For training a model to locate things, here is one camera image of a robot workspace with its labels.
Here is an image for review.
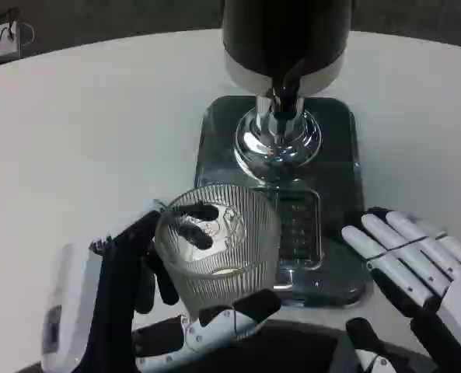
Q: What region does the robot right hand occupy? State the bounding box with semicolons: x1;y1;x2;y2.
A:
341;205;461;373

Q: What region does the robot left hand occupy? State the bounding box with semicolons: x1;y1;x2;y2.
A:
41;200;282;373

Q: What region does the clear ribbed glass cup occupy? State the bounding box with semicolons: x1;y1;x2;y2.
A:
154;184;284;322

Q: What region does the drip tray grid insert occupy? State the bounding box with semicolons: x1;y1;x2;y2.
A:
274;190;323;270

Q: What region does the steel drip tray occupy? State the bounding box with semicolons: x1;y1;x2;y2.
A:
193;95;374;309

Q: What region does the black dispenser tap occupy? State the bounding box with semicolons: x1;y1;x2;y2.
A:
271;57;307;120

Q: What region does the black drink dispenser chrome stand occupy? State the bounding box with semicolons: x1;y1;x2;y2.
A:
220;0;352;184

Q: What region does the black power cable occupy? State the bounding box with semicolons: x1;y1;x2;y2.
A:
0;7;36;58

